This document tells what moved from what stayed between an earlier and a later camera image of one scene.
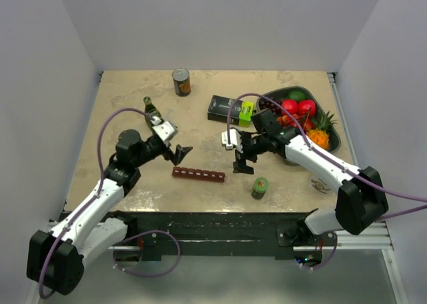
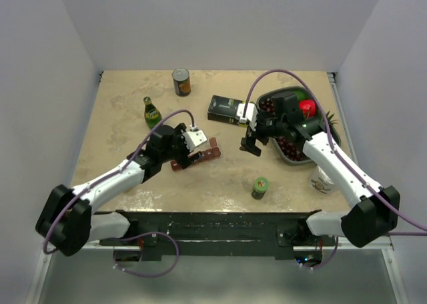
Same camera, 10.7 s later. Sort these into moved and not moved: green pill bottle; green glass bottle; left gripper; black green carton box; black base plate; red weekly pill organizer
Moved: red weekly pill organizer; left gripper
Not moved: black green carton box; green pill bottle; green glass bottle; black base plate
